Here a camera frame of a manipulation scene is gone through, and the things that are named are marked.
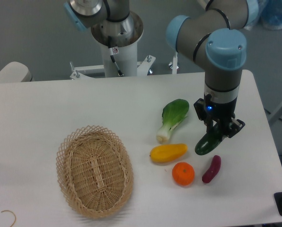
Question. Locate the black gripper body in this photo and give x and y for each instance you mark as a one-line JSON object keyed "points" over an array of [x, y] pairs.
{"points": [[207, 110]]}

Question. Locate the dark green cucumber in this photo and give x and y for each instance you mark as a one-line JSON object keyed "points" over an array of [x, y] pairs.
{"points": [[209, 141]]}

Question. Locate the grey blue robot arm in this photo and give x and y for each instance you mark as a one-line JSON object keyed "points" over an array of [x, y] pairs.
{"points": [[212, 41]]}

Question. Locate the purple sweet potato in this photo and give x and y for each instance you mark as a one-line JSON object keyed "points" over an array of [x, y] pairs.
{"points": [[213, 170]]}

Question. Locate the green bok choy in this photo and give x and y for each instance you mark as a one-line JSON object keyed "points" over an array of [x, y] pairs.
{"points": [[172, 115]]}

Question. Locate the yellow mango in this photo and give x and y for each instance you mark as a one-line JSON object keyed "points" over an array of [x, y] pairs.
{"points": [[168, 152]]}

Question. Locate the orange mandarin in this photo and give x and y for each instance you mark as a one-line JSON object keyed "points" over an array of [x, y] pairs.
{"points": [[183, 173]]}

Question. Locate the blue plastic bag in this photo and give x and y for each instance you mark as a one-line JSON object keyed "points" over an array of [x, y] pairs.
{"points": [[271, 16]]}

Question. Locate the woven wicker basket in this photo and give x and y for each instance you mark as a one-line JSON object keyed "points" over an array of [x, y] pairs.
{"points": [[94, 172]]}

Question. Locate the white chair back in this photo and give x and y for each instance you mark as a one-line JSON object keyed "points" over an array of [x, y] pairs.
{"points": [[15, 72]]}

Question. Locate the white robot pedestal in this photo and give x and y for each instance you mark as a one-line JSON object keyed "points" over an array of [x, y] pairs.
{"points": [[118, 45]]}

